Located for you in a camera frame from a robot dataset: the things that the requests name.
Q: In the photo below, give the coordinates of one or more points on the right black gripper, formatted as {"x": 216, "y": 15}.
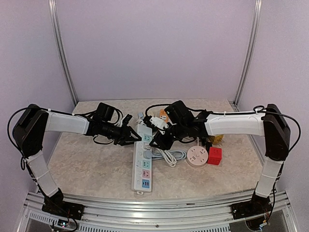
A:
{"x": 162, "y": 145}

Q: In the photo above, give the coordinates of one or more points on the red cube socket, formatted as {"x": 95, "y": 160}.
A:
{"x": 215, "y": 156}

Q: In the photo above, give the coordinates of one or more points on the white power strip blue USB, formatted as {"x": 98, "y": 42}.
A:
{"x": 141, "y": 181}

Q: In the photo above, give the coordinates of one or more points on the left aluminium frame post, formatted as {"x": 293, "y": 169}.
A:
{"x": 61, "y": 51}

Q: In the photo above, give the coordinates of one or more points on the orange power strip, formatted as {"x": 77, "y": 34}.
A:
{"x": 163, "y": 115}

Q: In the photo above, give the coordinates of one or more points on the yellow cube socket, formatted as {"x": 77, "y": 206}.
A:
{"x": 216, "y": 139}

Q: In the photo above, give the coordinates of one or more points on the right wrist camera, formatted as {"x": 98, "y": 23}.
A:
{"x": 158, "y": 123}

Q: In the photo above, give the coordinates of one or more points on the aluminium frame post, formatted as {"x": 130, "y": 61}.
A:
{"x": 249, "y": 52}
{"x": 61, "y": 51}

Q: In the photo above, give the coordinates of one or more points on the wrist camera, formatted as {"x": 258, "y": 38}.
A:
{"x": 158, "y": 123}
{"x": 125, "y": 120}

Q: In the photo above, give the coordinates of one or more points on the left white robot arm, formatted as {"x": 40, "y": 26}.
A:
{"x": 28, "y": 133}

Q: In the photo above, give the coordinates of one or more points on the right aluminium frame post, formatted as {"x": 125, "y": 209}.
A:
{"x": 249, "y": 52}

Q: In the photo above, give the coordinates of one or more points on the front aluminium rail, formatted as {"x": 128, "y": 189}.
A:
{"x": 196, "y": 214}

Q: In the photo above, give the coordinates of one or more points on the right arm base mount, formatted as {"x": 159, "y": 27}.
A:
{"x": 249, "y": 209}

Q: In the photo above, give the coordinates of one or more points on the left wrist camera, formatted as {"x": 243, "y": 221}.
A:
{"x": 125, "y": 120}

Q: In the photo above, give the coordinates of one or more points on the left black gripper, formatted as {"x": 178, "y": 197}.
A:
{"x": 125, "y": 133}

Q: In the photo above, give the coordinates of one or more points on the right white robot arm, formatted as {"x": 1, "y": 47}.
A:
{"x": 267, "y": 122}

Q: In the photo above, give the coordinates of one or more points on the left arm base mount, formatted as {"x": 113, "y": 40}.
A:
{"x": 64, "y": 209}

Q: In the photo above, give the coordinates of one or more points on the white round socket base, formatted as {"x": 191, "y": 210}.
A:
{"x": 197, "y": 156}

